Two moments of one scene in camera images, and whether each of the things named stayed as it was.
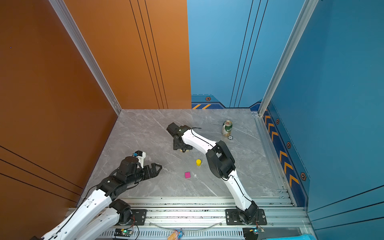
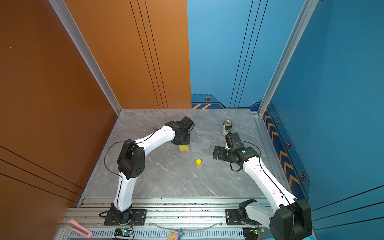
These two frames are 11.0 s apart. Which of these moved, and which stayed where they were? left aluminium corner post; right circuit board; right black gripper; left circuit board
Moved: right black gripper
Stayed: left circuit board; right circuit board; left aluminium corner post
